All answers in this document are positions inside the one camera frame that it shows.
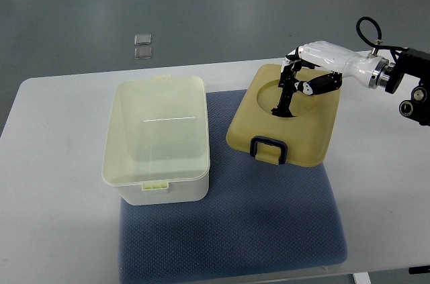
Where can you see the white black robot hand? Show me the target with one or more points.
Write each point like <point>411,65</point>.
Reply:
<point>338,62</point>

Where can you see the yellow storage box lid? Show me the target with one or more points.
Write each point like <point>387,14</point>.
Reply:
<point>306,133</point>

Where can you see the white storage box base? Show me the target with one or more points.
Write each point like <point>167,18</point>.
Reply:
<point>157,147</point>

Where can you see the blue grey textured mat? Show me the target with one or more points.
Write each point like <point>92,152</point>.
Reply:
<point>256,218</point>

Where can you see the lower floor metal plate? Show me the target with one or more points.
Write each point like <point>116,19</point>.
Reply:
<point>143,52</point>

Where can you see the floor metal plate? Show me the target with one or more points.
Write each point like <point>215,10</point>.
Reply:
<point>143,52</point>
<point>142,39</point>

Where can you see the upper floor metal plate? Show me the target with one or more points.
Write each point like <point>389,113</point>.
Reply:
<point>142,39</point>

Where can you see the white table leg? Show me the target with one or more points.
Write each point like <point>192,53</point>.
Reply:
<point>362,278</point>

